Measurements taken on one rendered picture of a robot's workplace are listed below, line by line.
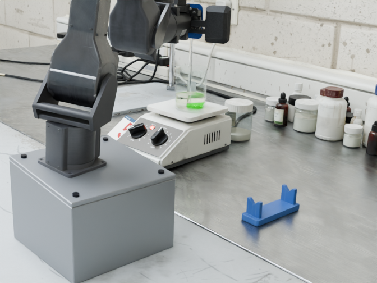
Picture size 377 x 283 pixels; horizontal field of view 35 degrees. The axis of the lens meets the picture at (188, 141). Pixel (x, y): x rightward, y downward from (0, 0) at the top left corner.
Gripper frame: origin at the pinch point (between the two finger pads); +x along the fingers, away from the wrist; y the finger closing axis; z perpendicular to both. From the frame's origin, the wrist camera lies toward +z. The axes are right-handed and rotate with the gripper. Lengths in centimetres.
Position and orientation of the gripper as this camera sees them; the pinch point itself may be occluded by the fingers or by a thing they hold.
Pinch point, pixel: (188, 18)
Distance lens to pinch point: 110.1
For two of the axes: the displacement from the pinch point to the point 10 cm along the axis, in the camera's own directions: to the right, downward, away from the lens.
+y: -9.3, -1.4, 3.5
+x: 3.8, -2.8, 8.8
